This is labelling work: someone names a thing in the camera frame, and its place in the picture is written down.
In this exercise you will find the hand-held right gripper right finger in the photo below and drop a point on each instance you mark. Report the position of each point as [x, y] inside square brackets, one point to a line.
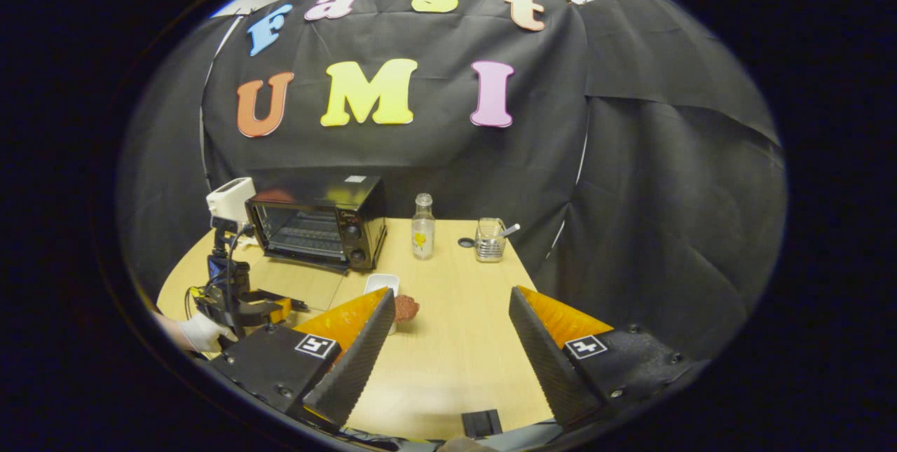
[546, 368]

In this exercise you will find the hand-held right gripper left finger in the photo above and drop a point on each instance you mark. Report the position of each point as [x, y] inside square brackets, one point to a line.
[357, 368]

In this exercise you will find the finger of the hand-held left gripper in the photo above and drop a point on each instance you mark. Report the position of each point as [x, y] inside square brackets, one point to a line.
[280, 296]
[284, 312]

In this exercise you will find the red-brown meat piece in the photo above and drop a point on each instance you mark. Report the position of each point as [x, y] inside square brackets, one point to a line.
[406, 308]

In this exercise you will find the black electric oven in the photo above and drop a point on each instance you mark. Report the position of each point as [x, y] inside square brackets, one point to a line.
[329, 193]

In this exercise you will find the white divided plate of beans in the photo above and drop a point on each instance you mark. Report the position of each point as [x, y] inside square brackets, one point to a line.
[244, 242]

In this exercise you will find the white toaster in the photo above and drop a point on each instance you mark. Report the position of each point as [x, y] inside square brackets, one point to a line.
[228, 200]

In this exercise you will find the white rectangular dish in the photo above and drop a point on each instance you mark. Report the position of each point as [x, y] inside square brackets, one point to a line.
[382, 282]

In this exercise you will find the clear bottle with yellow label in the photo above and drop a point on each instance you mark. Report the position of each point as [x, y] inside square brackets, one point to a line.
[422, 235]

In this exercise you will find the black backdrop cloth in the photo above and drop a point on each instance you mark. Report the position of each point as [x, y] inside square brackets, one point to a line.
[434, 158]

